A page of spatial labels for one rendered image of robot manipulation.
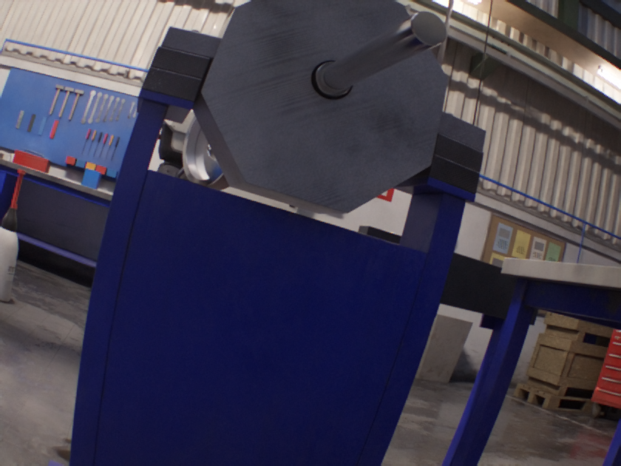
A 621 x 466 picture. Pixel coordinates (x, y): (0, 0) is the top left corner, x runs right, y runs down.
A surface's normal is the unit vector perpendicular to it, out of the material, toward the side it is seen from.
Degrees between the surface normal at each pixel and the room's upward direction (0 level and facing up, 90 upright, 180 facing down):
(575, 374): 90
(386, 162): 90
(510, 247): 90
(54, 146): 90
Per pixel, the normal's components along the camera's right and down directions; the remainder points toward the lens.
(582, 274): -0.92, -0.28
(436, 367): 0.33, 0.08
